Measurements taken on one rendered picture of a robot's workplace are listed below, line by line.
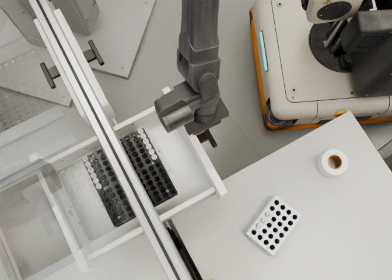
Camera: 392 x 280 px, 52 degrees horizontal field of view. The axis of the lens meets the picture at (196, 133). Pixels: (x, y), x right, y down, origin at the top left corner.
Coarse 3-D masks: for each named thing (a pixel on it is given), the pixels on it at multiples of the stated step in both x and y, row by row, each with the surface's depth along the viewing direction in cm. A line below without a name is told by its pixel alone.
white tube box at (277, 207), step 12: (276, 204) 105; (264, 216) 101; (276, 216) 101; (288, 216) 101; (300, 216) 101; (252, 228) 101; (264, 228) 101; (276, 228) 101; (288, 228) 101; (264, 240) 103; (276, 240) 103
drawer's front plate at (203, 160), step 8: (168, 88) 96; (184, 128) 93; (184, 136) 100; (192, 136) 93; (192, 144) 93; (200, 144) 92; (192, 152) 100; (200, 152) 92; (200, 160) 94; (208, 160) 92; (208, 168) 91; (208, 176) 94; (216, 176) 91; (216, 184) 90; (216, 192) 94; (224, 192) 90
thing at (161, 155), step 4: (148, 136) 101; (152, 136) 101; (152, 140) 101; (152, 144) 101; (156, 144) 101; (156, 148) 100; (160, 148) 100; (156, 152) 100; (160, 152) 100; (160, 156) 100; (164, 156) 100; (164, 160) 99; (164, 164) 99; (168, 164) 99; (168, 168) 99
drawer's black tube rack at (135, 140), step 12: (132, 144) 95; (132, 156) 94; (144, 156) 97; (144, 168) 94; (144, 180) 93; (156, 180) 96; (168, 180) 96; (156, 192) 95; (168, 192) 92; (156, 204) 94
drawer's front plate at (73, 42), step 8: (56, 16) 100; (64, 24) 100; (64, 32) 99; (72, 40) 99; (80, 48) 106; (80, 56) 98; (80, 64) 97; (88, 64) 98; (88, 72) 97; (96, 80) 96; (96, 88) 96; (104, 96) 95; (104, 104) 95; (112, 112) 101
